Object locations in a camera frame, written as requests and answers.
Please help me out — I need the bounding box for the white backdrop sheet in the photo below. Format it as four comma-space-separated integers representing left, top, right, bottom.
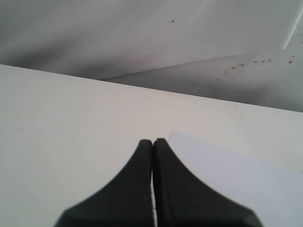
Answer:
0, 0, 303, 112

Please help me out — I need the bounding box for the white paper sheet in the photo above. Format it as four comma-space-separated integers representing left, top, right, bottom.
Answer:
166, 131, 303, 227

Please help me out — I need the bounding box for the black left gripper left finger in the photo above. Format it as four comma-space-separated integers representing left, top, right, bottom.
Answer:
55, 140, 153, 227

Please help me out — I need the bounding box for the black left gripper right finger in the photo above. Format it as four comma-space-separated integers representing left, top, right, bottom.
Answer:
153, 139, 262, 227

